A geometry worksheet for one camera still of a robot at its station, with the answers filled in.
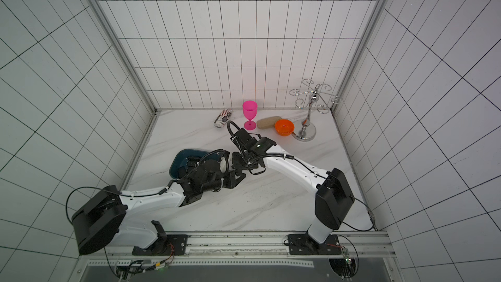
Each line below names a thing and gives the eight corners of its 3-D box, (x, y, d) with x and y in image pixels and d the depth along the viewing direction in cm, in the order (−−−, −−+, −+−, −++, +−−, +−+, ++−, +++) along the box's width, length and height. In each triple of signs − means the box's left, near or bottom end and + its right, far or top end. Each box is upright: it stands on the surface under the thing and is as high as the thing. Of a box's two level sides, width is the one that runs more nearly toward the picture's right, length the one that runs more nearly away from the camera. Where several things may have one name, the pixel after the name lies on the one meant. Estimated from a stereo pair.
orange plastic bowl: (275, 136, 107) (276, 131, 105) (274, 123, 114) (275, 119, 111) (294, 136, 108) (295, 131, 105) (292, 123, 114) (293, 119, 111)
